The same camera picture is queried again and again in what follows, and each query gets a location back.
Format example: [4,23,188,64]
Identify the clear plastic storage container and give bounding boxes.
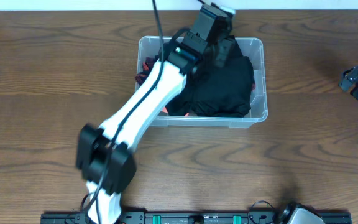
[150,37,269,129]

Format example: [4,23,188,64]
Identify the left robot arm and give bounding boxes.
[76,3,236,223]

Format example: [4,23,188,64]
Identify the large black garment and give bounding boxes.
[166,44,255,118]

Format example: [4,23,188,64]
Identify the black mounting rail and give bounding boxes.
[40,210,352,224]

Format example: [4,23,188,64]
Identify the red plaid flannel shirt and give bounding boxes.
[134,55,170,116]

